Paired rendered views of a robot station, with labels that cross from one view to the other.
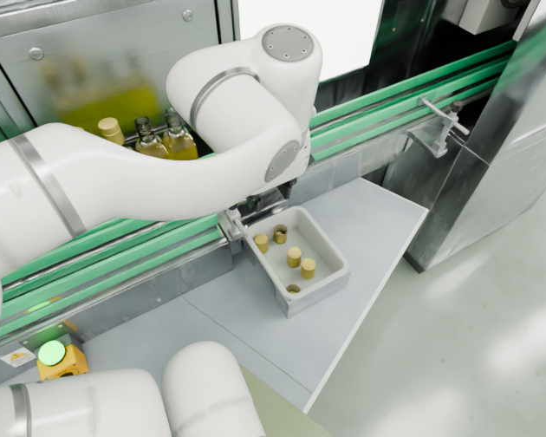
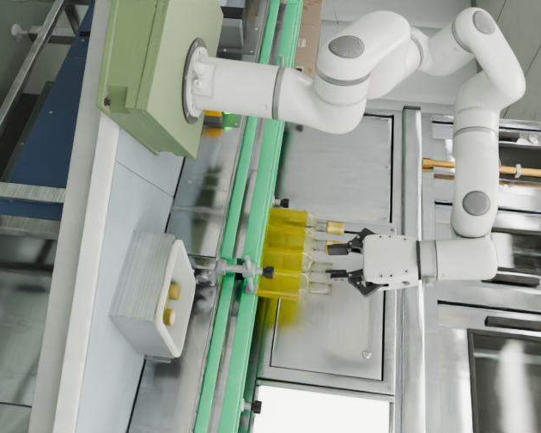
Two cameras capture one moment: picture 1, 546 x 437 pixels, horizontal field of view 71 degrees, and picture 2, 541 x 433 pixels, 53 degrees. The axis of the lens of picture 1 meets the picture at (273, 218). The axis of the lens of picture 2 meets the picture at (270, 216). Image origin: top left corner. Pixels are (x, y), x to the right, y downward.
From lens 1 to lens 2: 1.03 m
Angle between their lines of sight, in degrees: 69
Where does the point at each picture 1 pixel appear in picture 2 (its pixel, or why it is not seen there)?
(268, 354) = (138, 181)
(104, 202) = (483, 141)
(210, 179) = (492, 166)
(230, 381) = (359, 110)
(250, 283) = not seen: hidden behind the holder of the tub
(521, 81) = not seen: outside the picture
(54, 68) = (358, 258)
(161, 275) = (225, 195)
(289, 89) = (483, 242)
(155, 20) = (369, 329)
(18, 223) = (490, 118)
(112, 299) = (230, 158)
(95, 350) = not seen: hidden behind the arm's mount
